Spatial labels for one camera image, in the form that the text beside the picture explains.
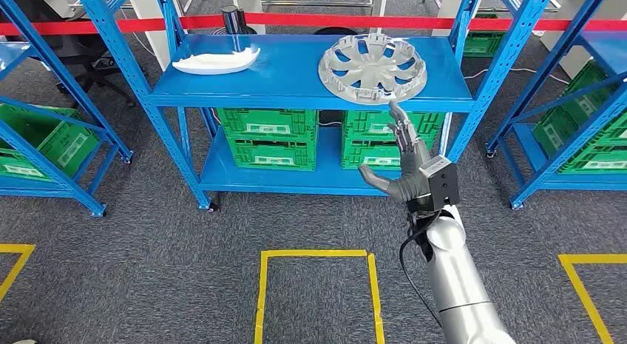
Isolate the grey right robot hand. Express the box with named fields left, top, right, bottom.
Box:
left=357, top=100, right=433, bottom=204

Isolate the silver plastic wheel cover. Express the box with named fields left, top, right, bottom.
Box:
left=318, top=33, right=428, bottom=106

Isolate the blue metal shelf rack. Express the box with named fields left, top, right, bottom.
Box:
left=484, top=0, right=627, bottom=210
left=73, top=0, right=557, bottom=213
left=0, top=0, right=134, bottom=219

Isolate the white curved plastic part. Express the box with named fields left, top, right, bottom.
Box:
left=172, top=41, right=261, bottom=76

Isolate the yellow floor tape outline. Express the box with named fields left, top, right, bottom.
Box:
left=0, top=243, right=36, bottom=302
left=558, top=254, right=627, bottom=344
left=254, top=249, right=387, bottom=344

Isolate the black stanchion base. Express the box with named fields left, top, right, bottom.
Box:
left=313, top=27, right=359, bottom=37
left=214, top=24, right=259, bottom=36

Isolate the red barrier belt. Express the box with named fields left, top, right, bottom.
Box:
left=0, top=13, right=627, bottom=37

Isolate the black office chair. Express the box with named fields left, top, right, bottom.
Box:
left=53, top=35, right=139, bottom=109

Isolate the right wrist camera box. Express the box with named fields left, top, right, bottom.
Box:
left=418, top=154, right=461, bottom=209

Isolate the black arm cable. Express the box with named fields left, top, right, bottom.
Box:
left=398, top=212, right=444, bottom=328

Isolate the white floor cable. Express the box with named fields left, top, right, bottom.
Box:
left=462, top=66, right=570, bottom=86

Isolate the black stanchion post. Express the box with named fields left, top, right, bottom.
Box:
left=221, top=4, right=248, bottom=36

